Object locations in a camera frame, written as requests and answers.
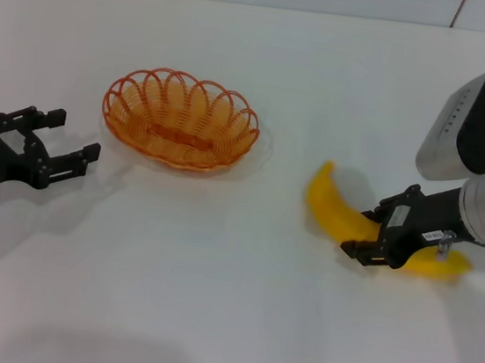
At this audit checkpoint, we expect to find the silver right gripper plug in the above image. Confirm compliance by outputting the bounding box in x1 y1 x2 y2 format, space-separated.
435 229 457 263

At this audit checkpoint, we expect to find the orange plastic woven basket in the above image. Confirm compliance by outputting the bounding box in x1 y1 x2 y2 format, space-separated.
95 58 268 181

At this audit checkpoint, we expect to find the yellow toy banana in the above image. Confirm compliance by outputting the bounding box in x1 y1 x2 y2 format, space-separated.
299 158 484 282

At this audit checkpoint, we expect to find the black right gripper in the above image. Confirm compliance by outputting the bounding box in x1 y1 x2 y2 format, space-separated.
338 176 469 279

